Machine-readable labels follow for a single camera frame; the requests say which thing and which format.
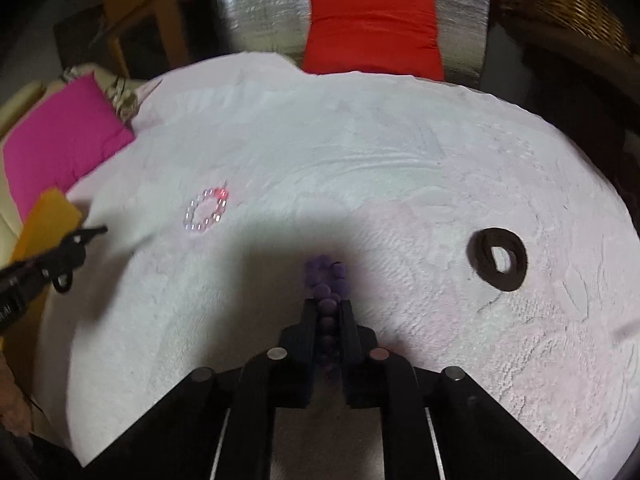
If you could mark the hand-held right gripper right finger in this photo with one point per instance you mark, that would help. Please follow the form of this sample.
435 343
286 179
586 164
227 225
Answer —
350 340

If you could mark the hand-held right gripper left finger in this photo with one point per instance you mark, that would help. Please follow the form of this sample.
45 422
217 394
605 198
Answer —
307 340

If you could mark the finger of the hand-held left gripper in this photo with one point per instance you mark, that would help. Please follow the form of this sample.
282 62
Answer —
65 255

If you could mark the orange box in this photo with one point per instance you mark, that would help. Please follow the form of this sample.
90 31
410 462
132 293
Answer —
50 215

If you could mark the person's left forearm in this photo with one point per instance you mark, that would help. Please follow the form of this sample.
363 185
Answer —
12 400

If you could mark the pink cushion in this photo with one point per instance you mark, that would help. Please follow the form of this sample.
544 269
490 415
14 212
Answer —
60 135

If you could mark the black scrunchie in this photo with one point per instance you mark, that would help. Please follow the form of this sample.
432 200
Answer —
480 260

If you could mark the patterned cloth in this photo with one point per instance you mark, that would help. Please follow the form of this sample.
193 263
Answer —
122 100

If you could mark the pale pink white blanket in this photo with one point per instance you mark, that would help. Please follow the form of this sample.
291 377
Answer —
375 160

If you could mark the red cushion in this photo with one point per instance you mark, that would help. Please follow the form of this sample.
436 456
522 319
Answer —
370 30

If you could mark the silver insulation foil sheet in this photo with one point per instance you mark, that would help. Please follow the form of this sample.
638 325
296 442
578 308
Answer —
260 5

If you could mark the wicker basket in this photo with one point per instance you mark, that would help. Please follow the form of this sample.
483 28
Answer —
565 0

